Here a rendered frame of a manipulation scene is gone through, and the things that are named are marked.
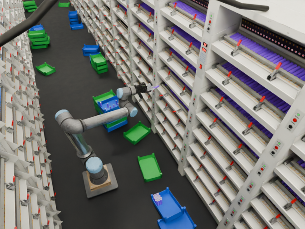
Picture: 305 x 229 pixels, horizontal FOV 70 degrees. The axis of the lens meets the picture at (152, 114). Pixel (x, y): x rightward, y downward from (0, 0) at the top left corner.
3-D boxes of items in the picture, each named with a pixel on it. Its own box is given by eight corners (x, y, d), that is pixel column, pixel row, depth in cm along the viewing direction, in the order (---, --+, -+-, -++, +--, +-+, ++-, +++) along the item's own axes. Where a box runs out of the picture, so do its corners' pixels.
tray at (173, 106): (186, 126, 200) (185, 120, 192) (157, 90, 239) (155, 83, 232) (204, 116, 202) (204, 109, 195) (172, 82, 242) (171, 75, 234)
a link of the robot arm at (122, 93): (115, 95, 206) (115, 86, 200) (128, 92, 211) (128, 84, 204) (119, 101, 200) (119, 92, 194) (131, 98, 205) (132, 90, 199)
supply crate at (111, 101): (105, 115, 265) (104, 110, 259) (97, 106, 276) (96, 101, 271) (126, 106, 278) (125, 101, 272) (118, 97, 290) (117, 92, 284)
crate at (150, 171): (162, 177, 240) (162, 174, 234) (144, 182, 235) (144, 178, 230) (154, 156, 260) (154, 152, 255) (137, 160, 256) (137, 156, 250)
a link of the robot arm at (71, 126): (67, 130, 158) (140, 107, 199) (60, 120, 165) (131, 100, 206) (67, 141, 165) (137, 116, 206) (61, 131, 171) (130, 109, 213)
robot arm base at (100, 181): (92, 188, 218) (90, 183, 210) (87, 172, 229) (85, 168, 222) (110, 180, 223) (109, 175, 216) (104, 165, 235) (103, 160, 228)
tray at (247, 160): (248, 176, 140) (251, 166, 130) (196, 117, 180) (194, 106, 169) (273, 160, 143) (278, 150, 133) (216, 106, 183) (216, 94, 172)
